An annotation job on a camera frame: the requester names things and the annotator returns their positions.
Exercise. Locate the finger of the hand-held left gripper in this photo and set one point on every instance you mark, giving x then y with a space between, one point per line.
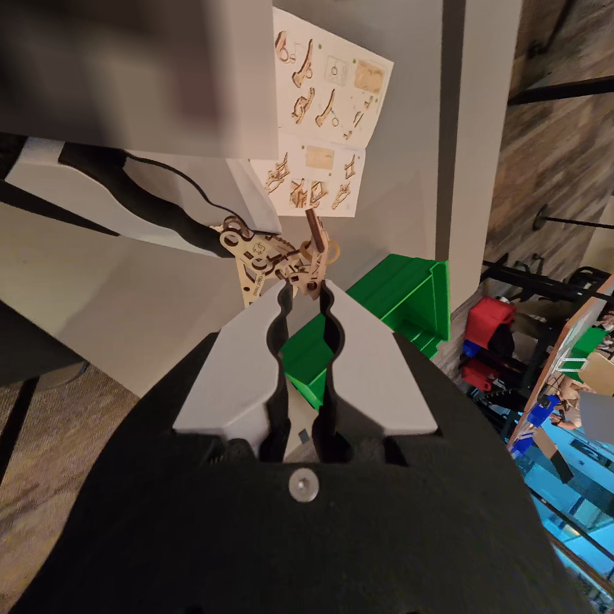
72 192
259 201

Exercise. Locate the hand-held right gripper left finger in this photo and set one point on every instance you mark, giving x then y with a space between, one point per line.
216 383

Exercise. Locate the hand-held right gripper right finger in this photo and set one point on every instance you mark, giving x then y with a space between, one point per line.
383 383

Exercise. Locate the blue storage bin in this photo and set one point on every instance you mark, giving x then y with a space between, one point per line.
471 349

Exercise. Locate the small dark square object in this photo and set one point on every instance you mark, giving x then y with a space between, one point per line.
303 435

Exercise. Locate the green plastic bin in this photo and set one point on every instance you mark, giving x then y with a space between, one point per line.
403 288

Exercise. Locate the printed instruction sheet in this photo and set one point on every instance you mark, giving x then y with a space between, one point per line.
336 144

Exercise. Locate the wooden model assembly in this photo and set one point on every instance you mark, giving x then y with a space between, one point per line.
249 288

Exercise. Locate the red storage bin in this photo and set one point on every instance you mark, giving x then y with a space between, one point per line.
489 316
477 374

